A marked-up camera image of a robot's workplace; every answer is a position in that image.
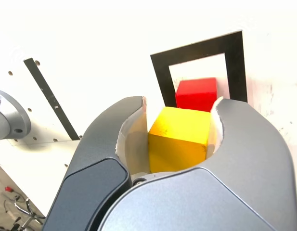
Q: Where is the red cube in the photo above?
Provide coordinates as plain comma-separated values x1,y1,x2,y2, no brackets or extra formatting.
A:
175,77,218,113

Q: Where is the yellow cube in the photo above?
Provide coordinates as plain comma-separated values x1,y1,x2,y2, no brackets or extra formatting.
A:
147,106,211,174

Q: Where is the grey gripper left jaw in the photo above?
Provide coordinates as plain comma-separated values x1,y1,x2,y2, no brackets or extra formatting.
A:
42,95,152,231

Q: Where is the black tape square outline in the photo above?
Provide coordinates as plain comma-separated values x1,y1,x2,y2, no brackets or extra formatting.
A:
150,30,248,108

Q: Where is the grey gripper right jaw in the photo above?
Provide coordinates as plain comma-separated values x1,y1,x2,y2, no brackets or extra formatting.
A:
97,97,297,231

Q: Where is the black tape strip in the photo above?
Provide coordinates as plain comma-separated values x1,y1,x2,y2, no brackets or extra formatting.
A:
23,57,81,141

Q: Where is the bicycle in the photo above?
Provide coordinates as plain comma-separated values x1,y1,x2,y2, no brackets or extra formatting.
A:
3,196,47,231

